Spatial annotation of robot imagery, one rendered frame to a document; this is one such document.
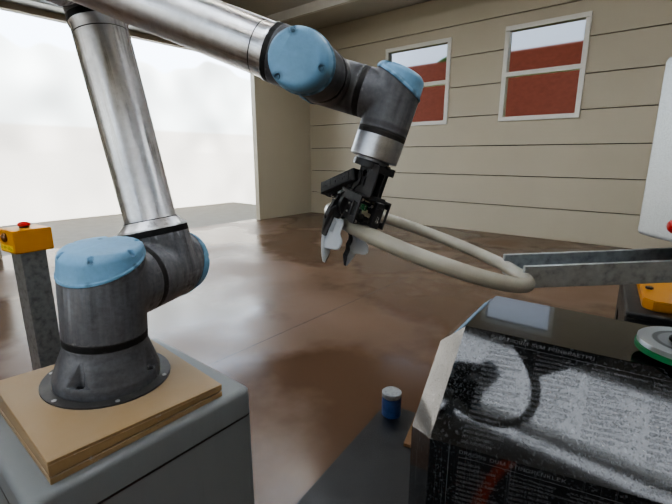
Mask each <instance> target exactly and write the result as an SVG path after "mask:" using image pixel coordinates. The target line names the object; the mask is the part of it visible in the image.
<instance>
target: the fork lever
mask: <svg viewBox="0 0 672 504"><path fill-rule="evenodd" d="M503 260H504V261H509V262H511V263H513V264H515V265H517V266H519V267H520V268H522V269H523V273H529V274H530V275H531V276H532V277H533V278H534V280H535V283H536V284H535V287H534V288H543V287H569V286H595V285H621V284H647V283H672V247H670V248H644V249H618V250H592V251H566V252H540V253H515V254H503Z"/></svg>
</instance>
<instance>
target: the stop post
mask: <svg viewBox="0 0 672 504"><path fill-rule="evenodd" d="M2 233H5V234H6V236H7V242H3V241H2V240H1V237H0V245H1V250H2V251H6V252H9V253H11V255H12V261H13V266H14V272H15V277H16V282H17V288H18V293H19V299H20V304H21V309H22V315H23V320H24V326H25V331H26V337H27V342H28V347H29V353H30V358H31V364H32V369H33V370H37V369H40V368H44V367H47V366H50V365H54V364H55V363H56V361H57V358H58V355H59V352H60V349H61V342H60V332H59V326H58V320H57V314H56V308H55V302H54V296H53V290H52V284H51V278H50V271H49V265H48V259H47V253H46V250H47V249H53V248H54V243H53V237H52V231H51V227H48V226H43V225H38V224H31V225H30V226H22V227H19V226H14V227H5V228H0V236H1V234H2Z"/></svg>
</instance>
